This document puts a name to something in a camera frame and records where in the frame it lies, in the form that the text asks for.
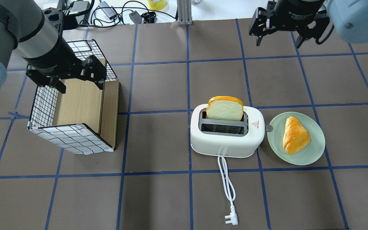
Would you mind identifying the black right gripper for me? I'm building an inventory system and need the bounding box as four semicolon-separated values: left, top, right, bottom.
249;0;330;49

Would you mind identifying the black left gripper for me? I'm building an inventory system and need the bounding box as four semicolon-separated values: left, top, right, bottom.
25;54;107;94

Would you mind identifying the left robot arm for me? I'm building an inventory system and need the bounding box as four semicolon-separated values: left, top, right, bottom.
0;0;106;94

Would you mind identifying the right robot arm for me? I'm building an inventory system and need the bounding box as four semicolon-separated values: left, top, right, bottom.
249;0;368;48

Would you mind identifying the white two-slot toaster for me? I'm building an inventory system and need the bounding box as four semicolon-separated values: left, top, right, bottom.
190;104;265;158

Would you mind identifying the slice of toast bread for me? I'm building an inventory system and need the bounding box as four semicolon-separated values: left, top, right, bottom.
206;96;244;122

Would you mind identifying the black power adapter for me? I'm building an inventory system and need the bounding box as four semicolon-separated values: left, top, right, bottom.
129;11;143;25

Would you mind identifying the golden croissant bread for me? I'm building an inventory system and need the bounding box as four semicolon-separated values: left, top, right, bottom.
282;116;311;155

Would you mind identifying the yellow tape roll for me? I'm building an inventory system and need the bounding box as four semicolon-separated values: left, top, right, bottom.
147;0;167;11

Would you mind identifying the light green plate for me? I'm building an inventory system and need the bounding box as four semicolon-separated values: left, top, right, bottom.
267;112;326;165

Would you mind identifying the wire and wood storage basket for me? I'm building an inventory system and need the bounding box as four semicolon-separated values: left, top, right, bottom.
27;39;120;155

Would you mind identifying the black cables bundle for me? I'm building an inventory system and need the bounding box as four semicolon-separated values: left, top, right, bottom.
75;0;177;28

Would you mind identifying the aluminium frame post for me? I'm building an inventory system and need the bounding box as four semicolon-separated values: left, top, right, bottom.
177;0;193;25

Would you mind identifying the white toaster power cord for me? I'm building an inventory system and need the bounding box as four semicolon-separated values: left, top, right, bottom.
217;156;239;226

